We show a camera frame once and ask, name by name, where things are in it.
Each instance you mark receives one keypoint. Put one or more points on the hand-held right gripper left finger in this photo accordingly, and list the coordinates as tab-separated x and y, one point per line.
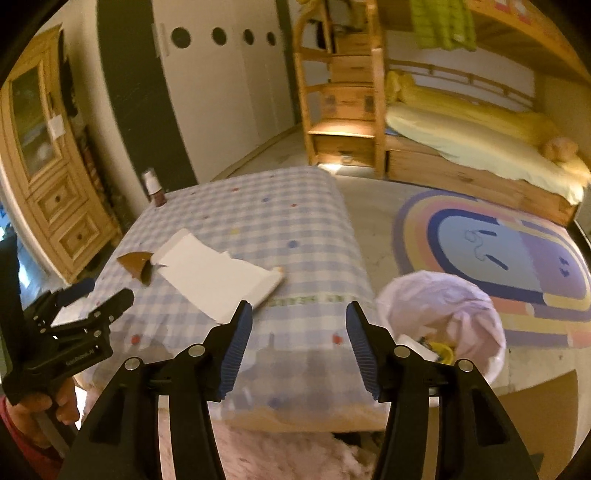
235	350

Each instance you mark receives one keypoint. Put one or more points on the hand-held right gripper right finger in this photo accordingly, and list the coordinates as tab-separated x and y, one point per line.
364	355

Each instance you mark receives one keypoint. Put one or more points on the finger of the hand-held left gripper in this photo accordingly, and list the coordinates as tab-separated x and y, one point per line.
115	302
83	287

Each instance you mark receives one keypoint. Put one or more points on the bin with pale plastic bag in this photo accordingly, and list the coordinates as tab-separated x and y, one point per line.
461	300

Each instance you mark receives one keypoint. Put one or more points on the person's left forearm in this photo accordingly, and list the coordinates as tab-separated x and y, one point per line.
18	438

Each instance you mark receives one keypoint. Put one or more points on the person's left hand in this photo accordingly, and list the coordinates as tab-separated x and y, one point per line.
67	406

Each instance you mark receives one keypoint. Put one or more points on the brown torn cardboard piece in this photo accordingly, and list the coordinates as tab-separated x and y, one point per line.
138	263

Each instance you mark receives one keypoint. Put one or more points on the yellow packet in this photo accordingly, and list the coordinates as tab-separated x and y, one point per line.
443	354

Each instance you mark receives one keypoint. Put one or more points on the white folded paper sheet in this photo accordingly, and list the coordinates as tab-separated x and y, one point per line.
207	272

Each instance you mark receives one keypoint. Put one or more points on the wooden cabinet with drawers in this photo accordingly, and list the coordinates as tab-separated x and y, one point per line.
60	203

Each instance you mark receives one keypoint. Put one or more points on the brown pump bottle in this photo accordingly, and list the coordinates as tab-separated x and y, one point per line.
154	191

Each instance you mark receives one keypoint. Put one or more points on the pink fluffy rug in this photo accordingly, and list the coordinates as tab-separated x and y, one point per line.
286	457

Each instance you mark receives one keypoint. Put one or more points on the blue checked tablecloth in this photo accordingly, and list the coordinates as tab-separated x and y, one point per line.
277	230

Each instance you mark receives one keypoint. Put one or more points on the white paper note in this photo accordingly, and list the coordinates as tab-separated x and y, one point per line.
56	127

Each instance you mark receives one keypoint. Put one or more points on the pastel rainbow rug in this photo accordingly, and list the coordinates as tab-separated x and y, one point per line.
508	240

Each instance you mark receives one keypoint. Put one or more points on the dark hanging cloth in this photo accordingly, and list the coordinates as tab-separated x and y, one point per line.
68	92

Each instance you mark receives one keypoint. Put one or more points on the wooden bunk bed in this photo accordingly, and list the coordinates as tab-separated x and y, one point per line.
461	180

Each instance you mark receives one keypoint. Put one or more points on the dark wardrobe door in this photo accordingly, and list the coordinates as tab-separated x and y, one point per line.
138	92

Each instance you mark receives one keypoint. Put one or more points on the white wardrobe with round holes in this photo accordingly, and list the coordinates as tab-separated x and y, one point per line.
231	101

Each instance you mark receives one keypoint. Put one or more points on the yellow bedding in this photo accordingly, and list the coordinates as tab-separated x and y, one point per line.
461	134

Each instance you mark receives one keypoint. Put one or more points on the wooden stair drawers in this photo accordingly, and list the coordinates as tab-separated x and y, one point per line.
351	101

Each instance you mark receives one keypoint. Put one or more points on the tan plush toy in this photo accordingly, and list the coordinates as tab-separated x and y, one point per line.
558	147

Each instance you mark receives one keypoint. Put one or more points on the green puffer jacket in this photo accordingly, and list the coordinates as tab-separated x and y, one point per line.
438	23

